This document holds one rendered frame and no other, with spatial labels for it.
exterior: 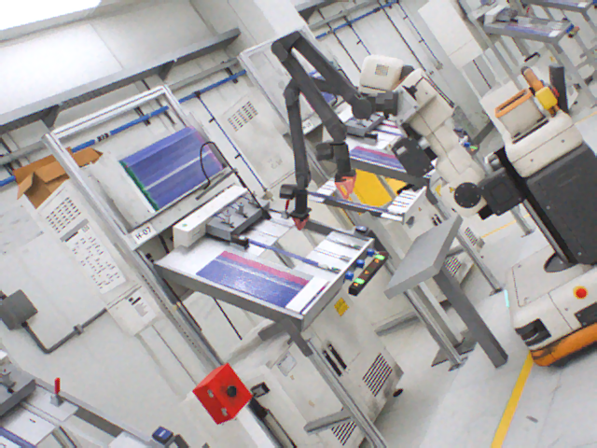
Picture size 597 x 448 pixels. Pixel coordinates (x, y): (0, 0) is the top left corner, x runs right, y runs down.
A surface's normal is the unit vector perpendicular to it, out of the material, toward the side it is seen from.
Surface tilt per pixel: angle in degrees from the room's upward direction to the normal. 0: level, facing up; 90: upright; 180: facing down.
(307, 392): 90
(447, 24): 90
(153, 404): 90
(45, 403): 47
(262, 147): 90
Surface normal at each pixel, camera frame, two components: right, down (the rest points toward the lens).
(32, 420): 0.08, -0.85
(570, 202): -0.22, 0.26
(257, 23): -0.47, 0.42
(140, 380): 0.66, -0.41
